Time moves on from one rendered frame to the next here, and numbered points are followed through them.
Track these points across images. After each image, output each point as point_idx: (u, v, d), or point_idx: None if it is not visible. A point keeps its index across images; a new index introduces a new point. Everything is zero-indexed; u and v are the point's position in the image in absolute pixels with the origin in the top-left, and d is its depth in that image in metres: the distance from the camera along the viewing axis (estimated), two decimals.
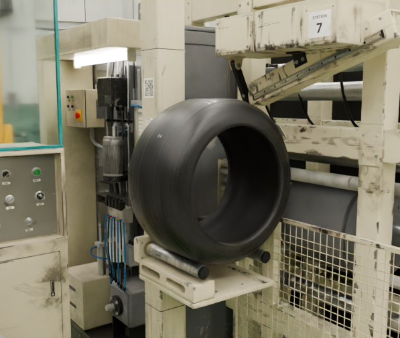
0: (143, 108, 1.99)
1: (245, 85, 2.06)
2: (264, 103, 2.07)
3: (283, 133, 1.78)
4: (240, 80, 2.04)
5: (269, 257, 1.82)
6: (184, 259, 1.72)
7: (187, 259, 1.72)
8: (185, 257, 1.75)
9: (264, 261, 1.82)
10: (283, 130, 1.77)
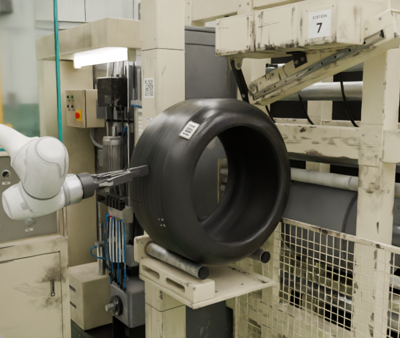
0: (143, 108, 1.99)
1: (245, 85, 2.06)
2: (264, 103, 2.07)
3: (194, 129, 1.55)
4: (240, 80, 2.04)
5: (263, 259, 1.80)
6: None
7: None
8: None
9: (262, 253, 1.80)
10: (193, 133, 1.54)
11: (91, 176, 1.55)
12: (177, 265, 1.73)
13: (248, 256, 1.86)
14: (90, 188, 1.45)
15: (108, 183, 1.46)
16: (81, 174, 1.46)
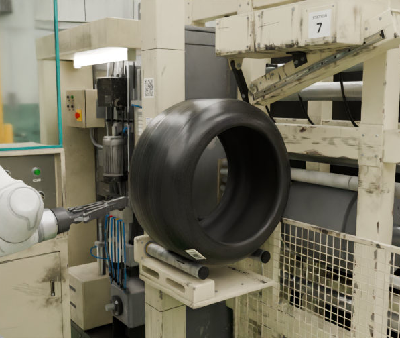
0: (143, 108, 1.99)
1: (245, 85, 2.06)
2: (264, 103, 2.07)
3: (196, 252, 1.61)
4: (240, 80, 2.04)
5: (269, 253, 1.81)
6: (181, 264, 1.71)
7: (183, 263, 1.71)
8: (179, 257, 1.74)
9: (268, 258, 1.83)
10: (201, 255, 1.61)
11: (68, 208, 1.51)
12: None
13: None
14: (65, 223, 1.42)
15: (84, 218, 1.42)
16: (56, 209, 1.42)
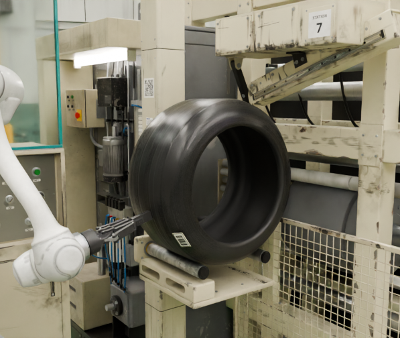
0: (143, 108, 1.99)
1: (245, 85, 2.06)
2: (264, 103, 2.07)
3: (183, 237, 1.57)
4: (240, 80, 2.04)
5: (266, 261, 1.81)
6: None
7: None
8: (181, 269, 1.75)
9: (260, 258, 1.80)
10: (187, 241, 1.57)
11: (96, 228, 1.58)
12: (177, 264, 1.73)
13: (252, 257, 1.87)
14: (96, 245, 1.48)
15: (113, 239, 1.49)
16: (86, 233, 1.49)
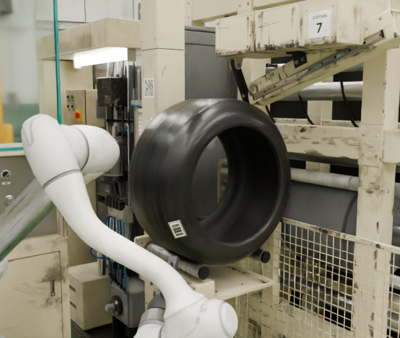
0: (143, 108, 1.99)
1: (245, 85, 2.06)
2: (264, 103, 2.07)
3: (180, 225, 1.57)
4: (240, 80, 2.04)
5: (269, 256, 1.82)
6: (189, 259, 1.73)
7: None
8: None
9: (265, 261, 1.82)
10: (183, 229, 1.57)
11: None
12: None
13: None
14: (155, 301, 1.27)
15: (153, 283, 1.30)
16: None
